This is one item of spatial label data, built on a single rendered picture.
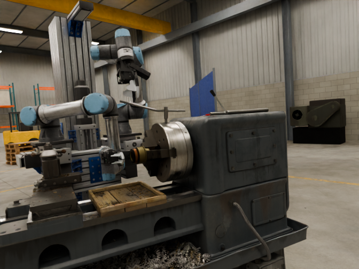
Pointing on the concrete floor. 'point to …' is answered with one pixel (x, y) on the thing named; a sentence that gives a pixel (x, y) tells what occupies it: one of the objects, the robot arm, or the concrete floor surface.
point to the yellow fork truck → (15, 135)
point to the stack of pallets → (16, 150)
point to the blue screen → (203, 96)
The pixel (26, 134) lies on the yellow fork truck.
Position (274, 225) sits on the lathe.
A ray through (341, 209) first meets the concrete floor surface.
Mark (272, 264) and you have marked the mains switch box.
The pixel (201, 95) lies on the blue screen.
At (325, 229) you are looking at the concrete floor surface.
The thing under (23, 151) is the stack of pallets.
